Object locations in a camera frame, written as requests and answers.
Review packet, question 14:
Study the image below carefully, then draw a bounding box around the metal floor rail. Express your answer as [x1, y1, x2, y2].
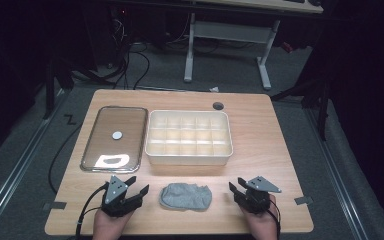
[304, 108, 369, 240]
[0, 89, 68, 234]

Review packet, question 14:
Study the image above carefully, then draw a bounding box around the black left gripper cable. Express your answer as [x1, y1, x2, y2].
[74, 181, 110, 240]

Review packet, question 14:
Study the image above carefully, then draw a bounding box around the person's left hand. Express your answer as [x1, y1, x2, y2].
[92, 208, 135, 240]

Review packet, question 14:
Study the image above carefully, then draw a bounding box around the bundle of black cables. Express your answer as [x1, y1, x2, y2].
[108, 9, 152, 91]

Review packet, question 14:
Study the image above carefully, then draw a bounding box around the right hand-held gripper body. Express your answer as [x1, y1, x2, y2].
[237, 175, 283, 215]

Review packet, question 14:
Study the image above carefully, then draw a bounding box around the white metal frame desk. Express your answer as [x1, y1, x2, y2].
[183, 0, 324, 91]

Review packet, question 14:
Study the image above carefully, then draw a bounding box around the black zigzag floor tape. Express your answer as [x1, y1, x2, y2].
[63, 113, 78, 126]

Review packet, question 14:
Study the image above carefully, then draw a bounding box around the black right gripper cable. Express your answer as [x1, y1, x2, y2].
[267, 199, 282, 240]

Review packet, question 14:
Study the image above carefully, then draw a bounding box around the grey cloth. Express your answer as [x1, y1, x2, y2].
[158, 182, 213, 212]

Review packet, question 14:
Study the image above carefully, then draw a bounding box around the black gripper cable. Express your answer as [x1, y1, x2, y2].
[267, 199, 282, 240]
[74, 181, 110, 240]

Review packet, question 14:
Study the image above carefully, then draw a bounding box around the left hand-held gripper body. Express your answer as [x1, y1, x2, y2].
[100, 174, 139, 218]

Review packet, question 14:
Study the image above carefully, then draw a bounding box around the person's right hand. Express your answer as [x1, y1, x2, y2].
[241, 194, 279, 240]

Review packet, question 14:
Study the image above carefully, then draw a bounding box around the black stand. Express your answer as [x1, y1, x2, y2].
[43, 56, 114, 120]
[269, 76, 333, 142]

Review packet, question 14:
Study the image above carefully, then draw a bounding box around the white compartment storage box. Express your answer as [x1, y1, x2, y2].
[144, 109, 234, 167]

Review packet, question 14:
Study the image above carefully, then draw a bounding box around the black floor cable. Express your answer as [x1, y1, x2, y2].
[47, 123, 84, 195]

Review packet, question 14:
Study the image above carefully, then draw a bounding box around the clear plastic box lid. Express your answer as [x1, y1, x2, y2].
[80, 105, 149, 174]

